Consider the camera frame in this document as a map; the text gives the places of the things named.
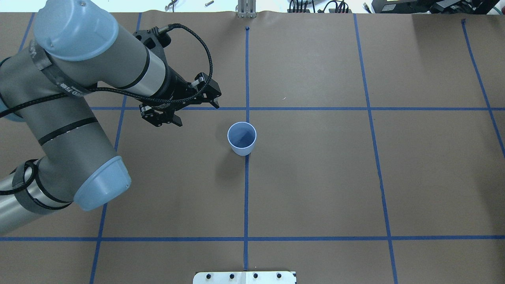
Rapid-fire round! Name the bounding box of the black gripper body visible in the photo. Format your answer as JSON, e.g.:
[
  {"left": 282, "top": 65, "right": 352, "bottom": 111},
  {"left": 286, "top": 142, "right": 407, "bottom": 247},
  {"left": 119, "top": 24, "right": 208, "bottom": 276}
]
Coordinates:
[{"left": 156, "top": 67, "right": 200, "bottom": 111}]

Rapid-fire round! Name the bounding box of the blue plastic cup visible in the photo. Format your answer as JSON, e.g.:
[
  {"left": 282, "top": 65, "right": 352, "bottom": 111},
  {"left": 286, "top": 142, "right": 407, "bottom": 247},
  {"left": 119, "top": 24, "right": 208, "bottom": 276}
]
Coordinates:
[{"left": 226, "top": 121, "right": 257, "bottom": 157}]

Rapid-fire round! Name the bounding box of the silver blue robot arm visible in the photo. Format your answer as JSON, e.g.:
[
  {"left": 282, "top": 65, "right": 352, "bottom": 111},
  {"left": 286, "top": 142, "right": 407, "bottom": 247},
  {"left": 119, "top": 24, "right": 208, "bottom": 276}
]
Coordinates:
[{"left": 1, "top": 0, "right": 222, "bottom": 234}]

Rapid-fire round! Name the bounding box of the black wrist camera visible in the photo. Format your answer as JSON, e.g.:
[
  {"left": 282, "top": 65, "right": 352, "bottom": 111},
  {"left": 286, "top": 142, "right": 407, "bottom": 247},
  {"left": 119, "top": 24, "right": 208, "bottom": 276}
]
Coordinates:
[{"left": 133, "top": 27, "right": 172, "bottom": 62}]

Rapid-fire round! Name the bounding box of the aluminium frame post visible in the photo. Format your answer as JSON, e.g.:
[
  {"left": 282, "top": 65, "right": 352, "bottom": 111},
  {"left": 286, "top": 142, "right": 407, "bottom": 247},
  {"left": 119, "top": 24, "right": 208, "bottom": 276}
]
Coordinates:
[{"left": 236, "top": 0, "right": 257, "bottom": 19}]

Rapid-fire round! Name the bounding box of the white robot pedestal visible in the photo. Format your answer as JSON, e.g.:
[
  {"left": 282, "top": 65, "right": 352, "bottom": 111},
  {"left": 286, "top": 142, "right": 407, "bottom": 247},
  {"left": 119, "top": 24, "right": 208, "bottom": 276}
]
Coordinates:
[{"left": 193, "top": 270, "right": 297, "bottom": 284}]

